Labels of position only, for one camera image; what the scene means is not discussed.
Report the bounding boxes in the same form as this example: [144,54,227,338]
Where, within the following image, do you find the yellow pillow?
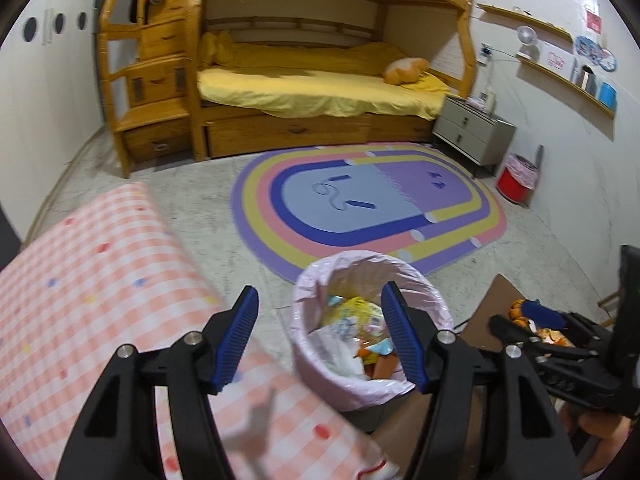
[405,71,449,92]

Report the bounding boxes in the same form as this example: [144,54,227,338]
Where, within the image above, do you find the orange peel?
[537,327,576,349]
[508,299,538,331]

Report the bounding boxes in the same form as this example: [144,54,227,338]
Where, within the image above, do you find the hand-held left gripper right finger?
[380,280,584,480]

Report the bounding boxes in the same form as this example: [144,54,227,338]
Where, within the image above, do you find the blue and white round plate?
[575,35,617,72]

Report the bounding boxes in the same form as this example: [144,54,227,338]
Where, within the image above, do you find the pastel rainbow oval rug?
[231,142,508,286]

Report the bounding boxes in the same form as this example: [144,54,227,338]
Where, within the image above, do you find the wooden staircase with drawers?
[97,0,206,178]

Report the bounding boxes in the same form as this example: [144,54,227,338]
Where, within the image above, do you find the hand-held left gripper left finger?
[54,285,261,480]

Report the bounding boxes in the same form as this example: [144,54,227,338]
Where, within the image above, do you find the yellow snack packet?
[325,297,386,332]

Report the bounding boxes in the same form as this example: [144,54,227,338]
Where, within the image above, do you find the person's right hand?
[575,405,634,476]

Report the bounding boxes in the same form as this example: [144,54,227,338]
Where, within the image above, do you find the white box with pink print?
[542,40,576,81]

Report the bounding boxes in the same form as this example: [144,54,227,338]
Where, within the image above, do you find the pink-lined trash can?
[291,250,455,413]

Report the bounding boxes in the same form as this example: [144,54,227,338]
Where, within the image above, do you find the red bin with pink bag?
[496,154,540,205]

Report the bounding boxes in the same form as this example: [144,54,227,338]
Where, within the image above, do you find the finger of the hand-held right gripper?
[522,299,613,343]
[488,313,556,361]

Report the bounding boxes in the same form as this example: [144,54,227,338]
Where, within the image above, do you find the pink checkered tablecloth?
[0,182,401,480]

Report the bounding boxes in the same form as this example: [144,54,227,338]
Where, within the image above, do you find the white cable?
[482,52,522,93]

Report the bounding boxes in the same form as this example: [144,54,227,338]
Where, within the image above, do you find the wooden bunk bed frame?
[192,0,478,161]

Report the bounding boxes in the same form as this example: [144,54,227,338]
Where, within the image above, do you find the orange peel scraps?
[359,349,403,382]

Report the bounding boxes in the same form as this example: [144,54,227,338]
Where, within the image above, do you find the thin wooden wall shelf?
[477,2,573,41]

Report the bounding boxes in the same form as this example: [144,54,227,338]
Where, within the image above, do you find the grey two-drawer nightstand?
[432,95,517,167]

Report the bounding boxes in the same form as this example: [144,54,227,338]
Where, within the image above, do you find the yellow bed sheet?
[197,67,451,120]

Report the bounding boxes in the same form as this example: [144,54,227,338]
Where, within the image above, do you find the white wardrobe with round holes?
[0,0,108,221]

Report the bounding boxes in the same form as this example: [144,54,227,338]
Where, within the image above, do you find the orange and white plush cushion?
[383,56,431,85]

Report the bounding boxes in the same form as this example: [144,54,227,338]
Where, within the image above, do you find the white crumpled tissue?
[309,327,367,377]

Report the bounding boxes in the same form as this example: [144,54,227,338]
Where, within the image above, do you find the long wooden wall shelf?
[516,52,617,118]

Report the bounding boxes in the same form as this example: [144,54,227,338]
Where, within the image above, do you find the small white fan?
[516,25,540,61]

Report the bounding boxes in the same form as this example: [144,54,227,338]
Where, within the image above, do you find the white plastic wrapper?
[357,455,401,480]

